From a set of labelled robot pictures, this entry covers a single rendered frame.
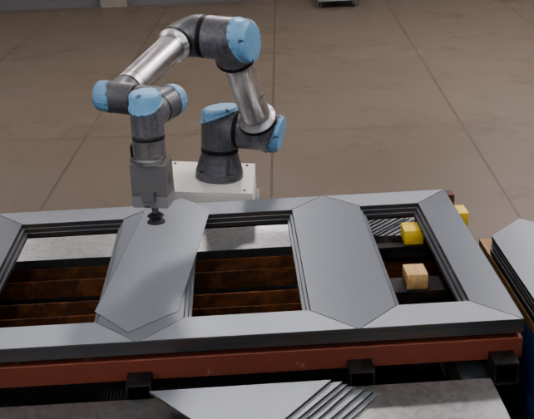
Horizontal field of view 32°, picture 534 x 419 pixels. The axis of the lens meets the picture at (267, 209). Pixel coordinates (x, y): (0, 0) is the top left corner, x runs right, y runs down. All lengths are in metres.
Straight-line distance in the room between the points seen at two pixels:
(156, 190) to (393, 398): 0.73
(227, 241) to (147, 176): 0.62
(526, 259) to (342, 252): 0.42
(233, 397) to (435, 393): 0.40
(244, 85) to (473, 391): 1.15
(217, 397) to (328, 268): 0.49
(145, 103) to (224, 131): 0.78
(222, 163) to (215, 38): 0.52
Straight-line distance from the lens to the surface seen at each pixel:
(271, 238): 2.73
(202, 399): 1.81
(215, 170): 2.90
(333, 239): 2.31
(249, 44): 2.52
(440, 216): 2.44
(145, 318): 1.99
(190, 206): 2.54
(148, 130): 2.12
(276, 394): 1.81
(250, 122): 2.77
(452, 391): 1.90
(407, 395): 1.88
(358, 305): 1.99
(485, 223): 4.60
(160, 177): 2.16
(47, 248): 2.80
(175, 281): 2.13
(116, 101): 2.26
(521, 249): 2.27
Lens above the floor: 1.78
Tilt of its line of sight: 22 degrees down
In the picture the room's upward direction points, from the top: 3 degrees counter-clockwise
